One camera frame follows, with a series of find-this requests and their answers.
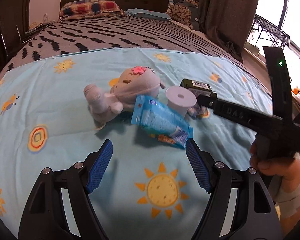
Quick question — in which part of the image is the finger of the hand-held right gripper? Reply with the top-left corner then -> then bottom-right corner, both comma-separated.
196,92 -> 227,117

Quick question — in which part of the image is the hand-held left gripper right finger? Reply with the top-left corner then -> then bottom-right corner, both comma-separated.
185,138 -> 283,240

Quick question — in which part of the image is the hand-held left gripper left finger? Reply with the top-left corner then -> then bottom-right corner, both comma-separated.
18,139 -> 113,240

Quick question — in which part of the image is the dark green box with barcode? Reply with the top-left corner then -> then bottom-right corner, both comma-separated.
179,78 -> 218,98

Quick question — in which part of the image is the blue packet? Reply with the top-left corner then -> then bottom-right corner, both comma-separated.
131,95 -> 194,150

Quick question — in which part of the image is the person's right forearm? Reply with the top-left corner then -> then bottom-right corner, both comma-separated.
267,171 -> 300,220

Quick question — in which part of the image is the person's right hand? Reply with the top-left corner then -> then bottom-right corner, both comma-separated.
249,141 -> 300,182

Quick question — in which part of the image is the white plastic cup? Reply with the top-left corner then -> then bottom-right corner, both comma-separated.
165,86 -> 197,118

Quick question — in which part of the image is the light blue printed blanket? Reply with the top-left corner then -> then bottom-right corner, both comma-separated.
0,47 -> 277,240

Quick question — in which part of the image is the grey plush toy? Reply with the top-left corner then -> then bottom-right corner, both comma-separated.
83,66 -> 166,126

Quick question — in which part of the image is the dark brown window curtain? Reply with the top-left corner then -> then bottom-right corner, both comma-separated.
173,0 -> 262,63

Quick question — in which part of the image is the brown patterned cushion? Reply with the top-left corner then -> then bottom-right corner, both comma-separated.
169,0 -> 201,30

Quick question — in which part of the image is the black folding rack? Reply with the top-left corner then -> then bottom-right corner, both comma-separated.
249,14 -> 290,48

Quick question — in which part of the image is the window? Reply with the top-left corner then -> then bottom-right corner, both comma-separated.
244,0 -> 300,107

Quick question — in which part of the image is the teal pillow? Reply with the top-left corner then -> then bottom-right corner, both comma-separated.
125,8 -> 172,22

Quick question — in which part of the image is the grey black striped bedspread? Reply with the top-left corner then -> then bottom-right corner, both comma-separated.
0,14 -> 274,99

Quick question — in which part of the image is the red blue plaid pillow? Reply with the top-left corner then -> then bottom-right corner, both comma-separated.
58,0 -> 126,20

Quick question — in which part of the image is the nightstand clutter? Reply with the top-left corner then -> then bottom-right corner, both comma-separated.
24,17 -> 56,36

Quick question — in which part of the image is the metal chair frame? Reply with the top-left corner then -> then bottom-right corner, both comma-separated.
0,24 -> 25,56

